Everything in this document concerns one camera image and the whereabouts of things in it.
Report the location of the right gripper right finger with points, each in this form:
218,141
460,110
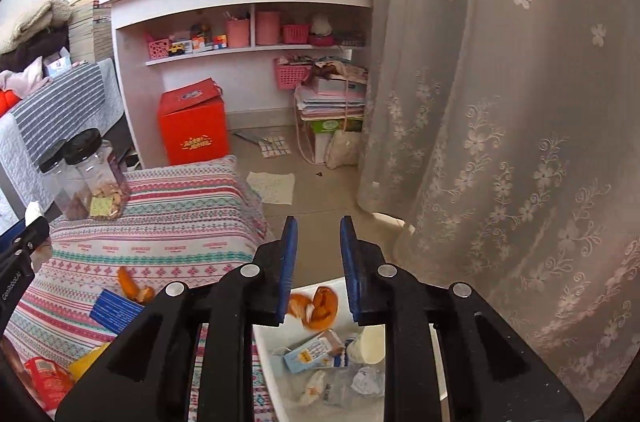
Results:
447,348

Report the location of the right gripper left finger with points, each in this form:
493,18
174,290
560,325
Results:
190,339

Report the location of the blue paper box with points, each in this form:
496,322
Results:
113,312

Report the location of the red snack wrapper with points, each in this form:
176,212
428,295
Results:
51,381

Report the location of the white tissue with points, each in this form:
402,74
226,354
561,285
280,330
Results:
369,382

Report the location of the twisted white wrapper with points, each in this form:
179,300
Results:
314,389

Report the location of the white milk carton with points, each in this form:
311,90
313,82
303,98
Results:
323,351

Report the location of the floral paper cup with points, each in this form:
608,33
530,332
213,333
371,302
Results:
369,346

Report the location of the white trash bin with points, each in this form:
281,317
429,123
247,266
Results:
335,374

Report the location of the jar with brown snacks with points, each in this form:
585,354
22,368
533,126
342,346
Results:
62,187

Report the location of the jar with crackers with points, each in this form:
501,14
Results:
93,176

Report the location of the patterned striped tablecloth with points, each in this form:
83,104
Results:
193,223

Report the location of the orange cushion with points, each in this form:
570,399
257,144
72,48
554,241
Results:
8,99

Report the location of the grey sofa with quilt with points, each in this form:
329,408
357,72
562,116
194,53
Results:
84,97

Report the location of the white paper on floor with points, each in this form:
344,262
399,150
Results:
273,189

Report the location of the red gift box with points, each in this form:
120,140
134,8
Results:
193,124

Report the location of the white lace curtain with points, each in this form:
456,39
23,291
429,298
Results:
505,135

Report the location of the stack of papers and books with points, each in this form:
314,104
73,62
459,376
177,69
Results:
329,111

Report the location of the white shelf unit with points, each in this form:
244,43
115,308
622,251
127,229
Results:
163,45

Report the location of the pink basket on floor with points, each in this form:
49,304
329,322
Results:
290,75

